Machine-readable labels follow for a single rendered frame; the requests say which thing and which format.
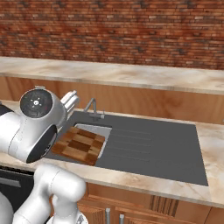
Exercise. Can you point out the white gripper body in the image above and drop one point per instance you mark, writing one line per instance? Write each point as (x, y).
(70, 100)

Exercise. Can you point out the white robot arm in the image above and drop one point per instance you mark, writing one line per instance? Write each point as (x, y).
(38, 137)

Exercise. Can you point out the checkered wooden cutting board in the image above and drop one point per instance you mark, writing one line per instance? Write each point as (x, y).
(78, 145)

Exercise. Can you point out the dark grey sink with drainboard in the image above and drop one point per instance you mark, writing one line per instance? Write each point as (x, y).
(151, 145)

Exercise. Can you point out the wooden cabinet door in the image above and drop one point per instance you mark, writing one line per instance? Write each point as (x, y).
(94, 213)
(151, 218)

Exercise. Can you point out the grey metal tap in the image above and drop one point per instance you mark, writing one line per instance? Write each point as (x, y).
(94, 112)

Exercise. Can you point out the black dishwasher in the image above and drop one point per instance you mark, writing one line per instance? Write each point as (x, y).
(16, 189)

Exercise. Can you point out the wooden panel with vent slats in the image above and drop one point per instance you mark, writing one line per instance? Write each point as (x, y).
(131, 197)

